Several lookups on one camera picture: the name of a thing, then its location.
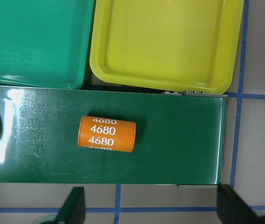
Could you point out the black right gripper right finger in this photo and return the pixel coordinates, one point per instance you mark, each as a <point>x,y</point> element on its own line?
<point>232,209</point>

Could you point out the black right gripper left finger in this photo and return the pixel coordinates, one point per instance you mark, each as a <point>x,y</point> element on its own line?
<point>73,210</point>

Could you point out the orange cylinder with 4680 print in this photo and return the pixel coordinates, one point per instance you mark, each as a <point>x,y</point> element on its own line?
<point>107,134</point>

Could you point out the green conveyor belt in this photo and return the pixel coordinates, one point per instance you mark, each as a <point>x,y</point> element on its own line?
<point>179,139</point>

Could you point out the yellow plastic tray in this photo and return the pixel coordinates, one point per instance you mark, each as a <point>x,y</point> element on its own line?
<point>171,45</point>

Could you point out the green plastic tray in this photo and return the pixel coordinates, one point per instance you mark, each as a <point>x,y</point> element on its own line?
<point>44,43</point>

